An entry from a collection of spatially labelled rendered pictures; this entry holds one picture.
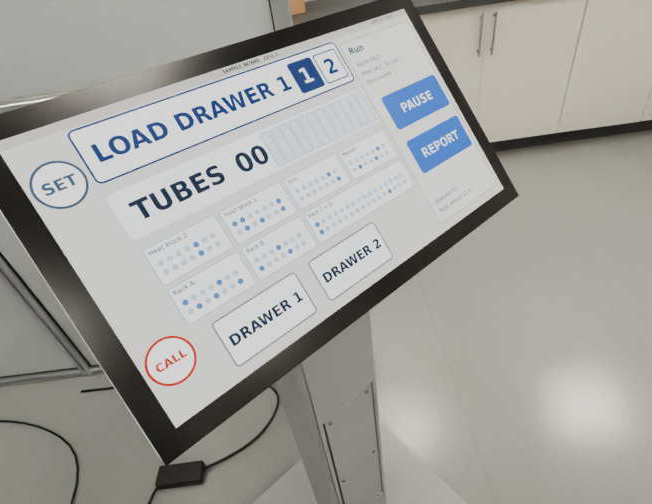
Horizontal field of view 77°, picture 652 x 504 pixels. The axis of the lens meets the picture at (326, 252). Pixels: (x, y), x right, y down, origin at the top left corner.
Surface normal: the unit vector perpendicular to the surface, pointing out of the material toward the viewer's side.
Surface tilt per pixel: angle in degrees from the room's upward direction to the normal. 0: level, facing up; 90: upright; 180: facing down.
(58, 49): 90
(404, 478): 5
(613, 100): 90
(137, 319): 50
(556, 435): 0
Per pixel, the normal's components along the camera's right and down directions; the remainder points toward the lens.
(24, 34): 0.05, 0.62
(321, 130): 0.41, -0.18
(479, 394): -0.13, -0.77
